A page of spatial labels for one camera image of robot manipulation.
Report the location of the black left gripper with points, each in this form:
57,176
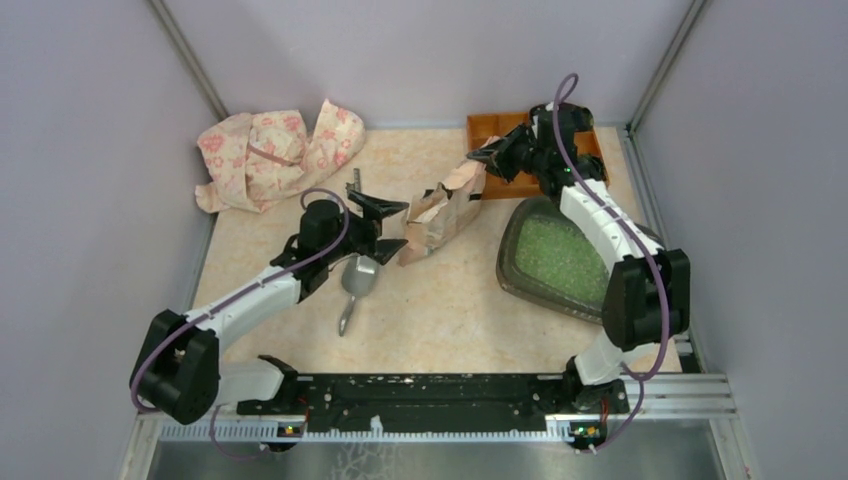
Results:
374,209

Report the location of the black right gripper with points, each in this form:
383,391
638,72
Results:
498,154

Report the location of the grey metal scoop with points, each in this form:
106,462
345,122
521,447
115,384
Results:
358,280

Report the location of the orange cat litter bag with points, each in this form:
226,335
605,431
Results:
438,214

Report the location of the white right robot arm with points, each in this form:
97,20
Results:
647,300

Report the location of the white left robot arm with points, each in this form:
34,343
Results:
180,371

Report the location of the dark green litter box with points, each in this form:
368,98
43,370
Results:
546,259

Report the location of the orange compartment tray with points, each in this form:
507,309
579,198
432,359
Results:
480,127

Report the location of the pink patterned cloth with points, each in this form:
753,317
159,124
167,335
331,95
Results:
257,160

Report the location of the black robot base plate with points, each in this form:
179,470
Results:
444,408

